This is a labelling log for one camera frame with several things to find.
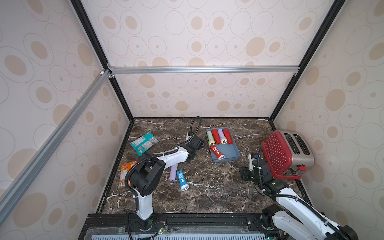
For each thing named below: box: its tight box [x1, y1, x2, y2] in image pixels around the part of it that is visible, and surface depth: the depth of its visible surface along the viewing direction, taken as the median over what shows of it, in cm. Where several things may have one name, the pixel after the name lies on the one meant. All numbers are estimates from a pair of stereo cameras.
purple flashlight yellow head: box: [169, 163, 178, 181], surface depth 91 cm
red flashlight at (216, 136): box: [211, 128, 221, 145], surface depth 108 cm
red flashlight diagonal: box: [223, 128, 233, 145], surface depth 108 cm
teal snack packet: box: [130, 131, 160, 157], surface depth 105 cm
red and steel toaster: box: [261, 130, 315, 180], surface depth 85 cm
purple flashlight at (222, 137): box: [217, 129, 228, 145], surface depth 107 cm
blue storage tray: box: [205, 127, 240, 163], surface depth 102 cm
